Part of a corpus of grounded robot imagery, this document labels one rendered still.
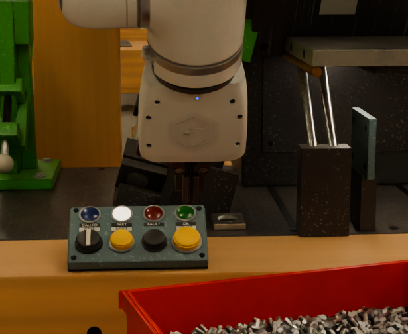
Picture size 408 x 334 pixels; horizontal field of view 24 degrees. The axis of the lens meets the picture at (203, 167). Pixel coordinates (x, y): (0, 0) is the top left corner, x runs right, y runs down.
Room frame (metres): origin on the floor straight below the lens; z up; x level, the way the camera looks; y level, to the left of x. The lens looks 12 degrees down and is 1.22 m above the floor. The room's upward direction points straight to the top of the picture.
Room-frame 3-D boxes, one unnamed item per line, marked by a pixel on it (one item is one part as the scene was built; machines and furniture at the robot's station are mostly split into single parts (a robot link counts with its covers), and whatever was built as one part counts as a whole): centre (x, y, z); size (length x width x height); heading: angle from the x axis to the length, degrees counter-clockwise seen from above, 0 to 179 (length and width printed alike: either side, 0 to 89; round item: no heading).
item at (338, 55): (1.24, -0.18, 1.11); 0.39 x 0.16 x 0.03; 4
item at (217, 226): (1.17, -0.03, 0.90); 0.06 x 0.04 x 0.01; 3
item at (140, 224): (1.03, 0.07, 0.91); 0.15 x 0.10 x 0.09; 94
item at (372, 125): (1.18, -0.20, 0.97); 0.10 x 0.02 x 0.14; 4
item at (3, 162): (1.35, 0.28, 0.96); 0.06 x 0.03 x 0.06; 4
